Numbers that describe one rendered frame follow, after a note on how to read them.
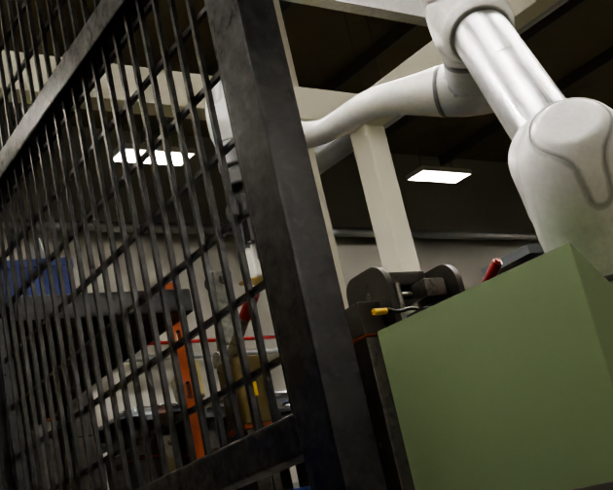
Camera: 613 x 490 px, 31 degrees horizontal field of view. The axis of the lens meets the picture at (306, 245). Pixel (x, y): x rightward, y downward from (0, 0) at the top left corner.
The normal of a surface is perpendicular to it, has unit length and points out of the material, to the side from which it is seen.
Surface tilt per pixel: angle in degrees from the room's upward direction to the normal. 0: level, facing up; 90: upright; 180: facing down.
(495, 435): 90
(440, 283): 90
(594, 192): 128
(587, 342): 90
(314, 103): 90
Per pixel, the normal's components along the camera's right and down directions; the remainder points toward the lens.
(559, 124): -0.32, -0.68
